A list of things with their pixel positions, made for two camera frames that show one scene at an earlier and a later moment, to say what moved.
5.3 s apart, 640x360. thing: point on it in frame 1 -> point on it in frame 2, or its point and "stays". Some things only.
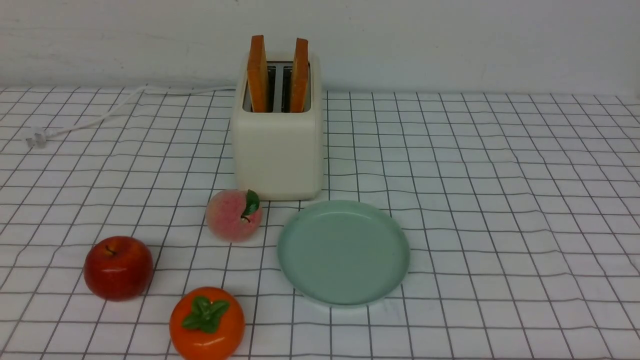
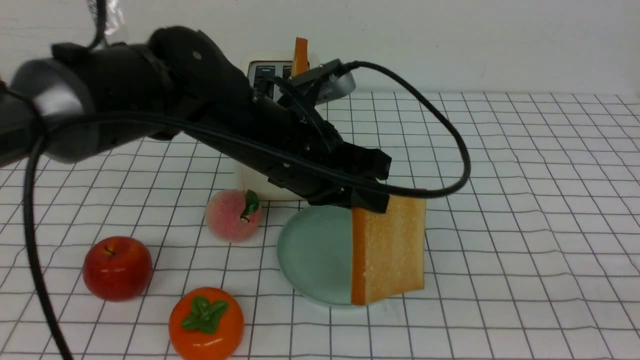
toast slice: (257, 75) -> (388, 250)
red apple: (118, 269) stays
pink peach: (234, 216) stays
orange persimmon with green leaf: (206, 323) stays
